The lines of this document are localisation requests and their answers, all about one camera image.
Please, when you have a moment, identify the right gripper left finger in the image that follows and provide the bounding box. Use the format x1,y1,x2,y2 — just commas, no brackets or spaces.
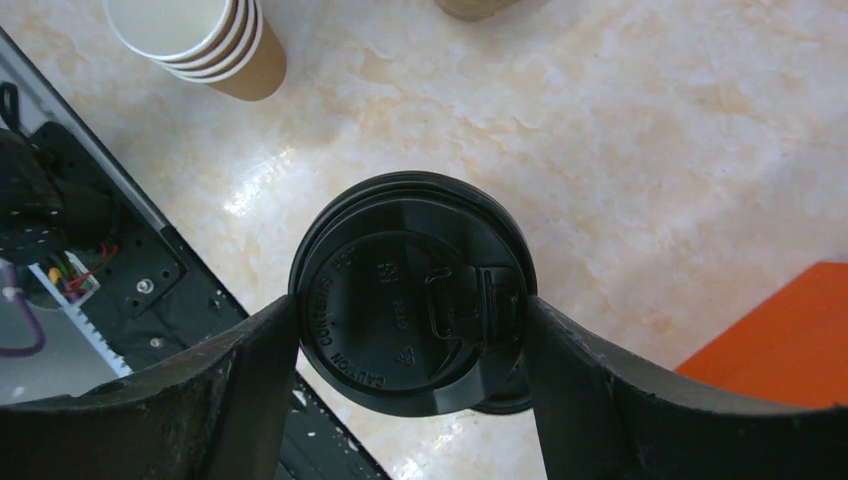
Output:
1,296,299,479

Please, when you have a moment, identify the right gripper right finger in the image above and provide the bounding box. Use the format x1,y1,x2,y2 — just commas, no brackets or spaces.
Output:
524,296,847,479

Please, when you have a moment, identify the orange paper bag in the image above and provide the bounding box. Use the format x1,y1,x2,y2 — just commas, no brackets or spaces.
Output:
676,262,847,408

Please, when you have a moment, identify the single black cup lid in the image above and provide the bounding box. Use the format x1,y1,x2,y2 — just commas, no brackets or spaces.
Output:
289,171,538,418

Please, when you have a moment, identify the stack of brown paper cups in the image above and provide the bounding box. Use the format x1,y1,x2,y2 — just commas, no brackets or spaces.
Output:
103,0,287,101

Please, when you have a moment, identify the stack of black cup lids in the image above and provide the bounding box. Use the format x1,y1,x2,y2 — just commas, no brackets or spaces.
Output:
472,359,532,416

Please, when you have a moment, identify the brown pulp cup carrier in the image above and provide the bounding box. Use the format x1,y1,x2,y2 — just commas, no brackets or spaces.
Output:
435,0,519,22

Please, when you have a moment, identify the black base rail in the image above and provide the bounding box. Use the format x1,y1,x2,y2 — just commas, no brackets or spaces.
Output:
1,35,386,479

